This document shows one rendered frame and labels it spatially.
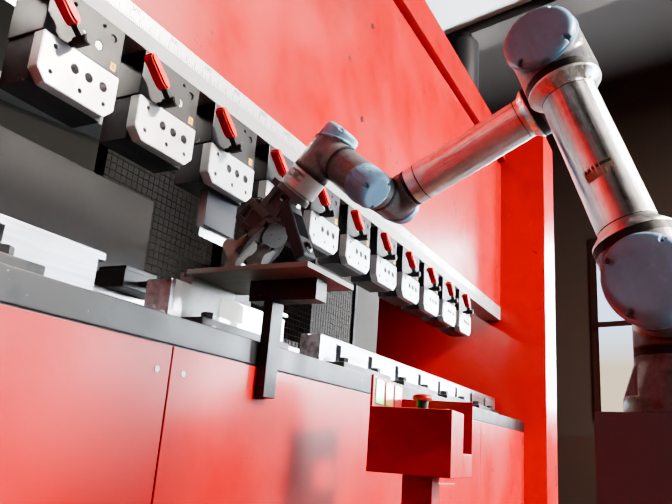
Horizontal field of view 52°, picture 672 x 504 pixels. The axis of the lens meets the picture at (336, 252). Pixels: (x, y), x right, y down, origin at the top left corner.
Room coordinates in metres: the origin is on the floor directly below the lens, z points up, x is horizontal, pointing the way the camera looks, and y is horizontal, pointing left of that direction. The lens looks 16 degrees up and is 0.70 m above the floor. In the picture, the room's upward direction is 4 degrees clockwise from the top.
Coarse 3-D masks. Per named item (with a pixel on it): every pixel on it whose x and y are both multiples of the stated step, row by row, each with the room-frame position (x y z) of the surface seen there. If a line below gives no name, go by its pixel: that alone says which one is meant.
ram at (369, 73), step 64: (192, 0) 1.14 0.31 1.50; (256, 0) 1.31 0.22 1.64; (320, 0) 1.55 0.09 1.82; (384, 0) 1.90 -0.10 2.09; (256, 64) 1.34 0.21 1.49; (320, 64) 1.58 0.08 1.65; (384, 64) 1.92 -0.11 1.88; (256, 128) 1.36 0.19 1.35; (320, 128) 1.60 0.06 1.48; (384, 128) 1.95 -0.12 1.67; (448, 128) 2.48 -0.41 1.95; (448, 192) 2.50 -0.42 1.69; (448, 256) 2.52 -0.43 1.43
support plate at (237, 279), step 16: (192, 272) 1.25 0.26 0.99; (208, 272) 1.23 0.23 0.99; (224, 272) 1.22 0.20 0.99; (240, 272) 1.21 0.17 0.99; (256, 272) 1.20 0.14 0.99; (272, 272) 1.19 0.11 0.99; (288, 272) 1.18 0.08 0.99; (304, 272) 1.17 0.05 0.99; (320, 272) 1.17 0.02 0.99; (224, 288) 1.35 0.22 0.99; (240, 288) 1.34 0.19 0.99; (336, 288) 1.28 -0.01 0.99; (352, 288) 1.28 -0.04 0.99
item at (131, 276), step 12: (96, 276) 1.42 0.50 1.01; (108, 276) 1.40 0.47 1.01; (120, 276) 1.38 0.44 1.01; (132, 276) 1.40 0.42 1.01; (144, 276) 1.43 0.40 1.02; (156, 276) 1.48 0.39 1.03; (108, 288) 1.42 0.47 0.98; (120, 288) 1.41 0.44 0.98; (132, 288) 1.41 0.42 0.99; (144, 288) 1.44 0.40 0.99
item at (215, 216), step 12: (204, 192) 1.30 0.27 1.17; (204, 204) 1.29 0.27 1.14; (216, 204) 1.32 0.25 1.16; (228, 204) 1.35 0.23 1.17; (204, 216) 1.29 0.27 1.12; (216, 216) 1.32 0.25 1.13; (228, 216) 1.36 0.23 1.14; (204, 228) 1.31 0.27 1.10; (216, 228) 1.33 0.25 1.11; (228, 228) 1.36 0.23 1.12; (216, 240) 1.35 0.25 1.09
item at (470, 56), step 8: (464, 32) 3.01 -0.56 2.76; (456, 40) 2.99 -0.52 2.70; (464, 40) 2.98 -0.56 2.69; (472, 40) 2.98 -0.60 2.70; (456, 48) 2.99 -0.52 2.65; (464, 48) 2.98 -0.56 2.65; (472, 48) 2.98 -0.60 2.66; (464, 56) 2.98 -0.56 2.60; (472, 56) 2.98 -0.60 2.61; (464, 64) 2.98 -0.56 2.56; (472, 64) 2.99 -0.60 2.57; (472, 72) 2.99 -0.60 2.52; (472, 80) 2.99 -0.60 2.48
